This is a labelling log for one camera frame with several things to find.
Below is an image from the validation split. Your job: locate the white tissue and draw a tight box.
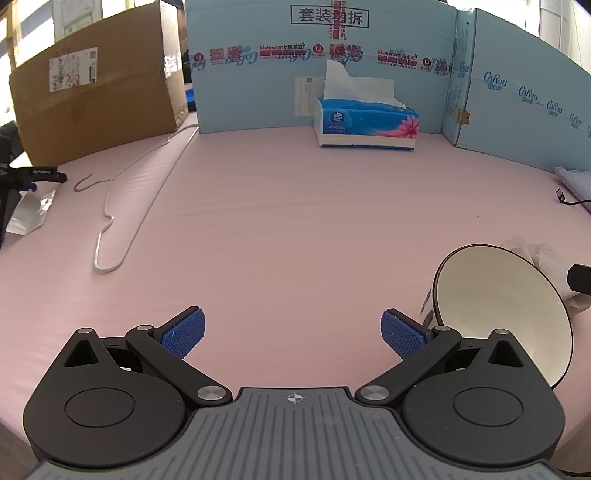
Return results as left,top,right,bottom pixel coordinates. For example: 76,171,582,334
502,236,590,319

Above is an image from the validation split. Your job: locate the white ceramic bowl black rim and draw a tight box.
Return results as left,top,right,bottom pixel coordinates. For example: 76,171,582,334
420,244,573,388

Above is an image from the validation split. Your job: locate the folded lavender cloth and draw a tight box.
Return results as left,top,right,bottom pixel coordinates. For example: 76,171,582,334
554,166,591,205

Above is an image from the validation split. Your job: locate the clear plastic bag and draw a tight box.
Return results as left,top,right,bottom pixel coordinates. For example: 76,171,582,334
6,189,57,236

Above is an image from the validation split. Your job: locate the light blue foam board partition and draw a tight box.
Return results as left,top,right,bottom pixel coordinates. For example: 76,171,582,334
185,1,590,171

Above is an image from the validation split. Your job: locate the blue tissue box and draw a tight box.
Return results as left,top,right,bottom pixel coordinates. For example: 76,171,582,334
314,60,420,150

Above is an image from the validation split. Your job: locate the brown cardboard box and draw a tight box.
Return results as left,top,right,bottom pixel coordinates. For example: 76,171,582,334
9,1,188,166

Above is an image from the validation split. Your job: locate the black usb cable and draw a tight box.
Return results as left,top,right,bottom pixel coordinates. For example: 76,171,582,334
555,187,591,207

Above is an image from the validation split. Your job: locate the white wire clothes hanger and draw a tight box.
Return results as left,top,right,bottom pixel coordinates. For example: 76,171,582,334
72,122,199,277

